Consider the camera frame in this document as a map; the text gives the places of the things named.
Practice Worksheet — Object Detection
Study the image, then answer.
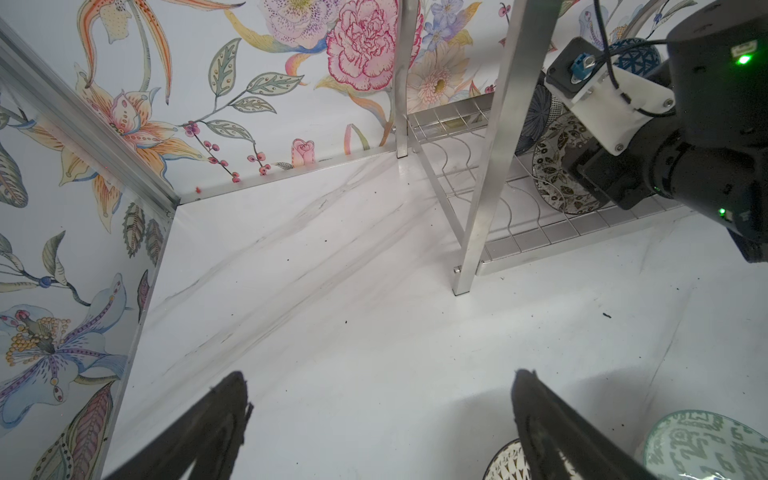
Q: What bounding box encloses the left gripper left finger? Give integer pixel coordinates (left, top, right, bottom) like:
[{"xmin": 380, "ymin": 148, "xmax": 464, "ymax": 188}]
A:
[{"xmin": 109, "ymin": 371, "xmax": 253, "ymax": 479}]

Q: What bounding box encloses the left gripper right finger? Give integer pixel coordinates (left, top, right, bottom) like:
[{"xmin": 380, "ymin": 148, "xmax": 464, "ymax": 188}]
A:
[{"xmin": 510, "ymin": 369, "xmax": 654, "ymax": 479}]

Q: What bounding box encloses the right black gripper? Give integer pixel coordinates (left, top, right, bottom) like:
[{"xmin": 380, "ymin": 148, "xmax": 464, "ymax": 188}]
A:
[{"xmin": 565, "ymin": 71, "xmax": 672, "ymax": 210}]

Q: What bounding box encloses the white lattice bowl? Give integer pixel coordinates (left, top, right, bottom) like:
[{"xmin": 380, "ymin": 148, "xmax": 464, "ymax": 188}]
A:
[{"xmin": 483, "ymin": 439, "xmax": 532, "ymax": 480}]

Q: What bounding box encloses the blue triangle pattern bowl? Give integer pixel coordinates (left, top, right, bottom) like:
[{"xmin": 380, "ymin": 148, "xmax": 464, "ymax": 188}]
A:
[{"xmin": 610, "ymin": 38, "xmax": 662, "ymax": 77}]

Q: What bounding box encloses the dark navy petal bowl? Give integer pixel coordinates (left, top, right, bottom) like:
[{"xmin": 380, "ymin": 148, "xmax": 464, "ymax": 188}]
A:
[{"xmin": 515, "ymin": 79, "xmax": 564, "ymax": 155}]

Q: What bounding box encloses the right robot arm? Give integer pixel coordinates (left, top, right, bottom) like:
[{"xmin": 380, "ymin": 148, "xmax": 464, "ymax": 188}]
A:
[{"xmin": 546, "ymin": 1, "xmax": 767, "ymax": 263}]

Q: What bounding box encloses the steel two-tier dish rack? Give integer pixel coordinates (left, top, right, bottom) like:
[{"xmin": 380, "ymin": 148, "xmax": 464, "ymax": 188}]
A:
[{"xmin": 396, "ymin": 1, "xmax": 692, "ymax": 296}]

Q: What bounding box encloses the pale green pattern bowl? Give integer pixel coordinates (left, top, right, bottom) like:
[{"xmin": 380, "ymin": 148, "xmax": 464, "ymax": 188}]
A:
[{"xmin": 642, "ymin": 410, "xmax": 767, "ymax": 479}]

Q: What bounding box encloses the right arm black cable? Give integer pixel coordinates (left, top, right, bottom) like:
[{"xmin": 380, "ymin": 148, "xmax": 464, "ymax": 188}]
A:
[{"xmin": 590, "ymin": 0, "xmax": 676, "ymax": 118}]

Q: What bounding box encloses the left aluminium corner post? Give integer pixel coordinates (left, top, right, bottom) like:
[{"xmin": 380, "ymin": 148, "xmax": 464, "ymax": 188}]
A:
[{"xmin": 1, "ymin": 21, "xmax": 180, "ymax": 218}]

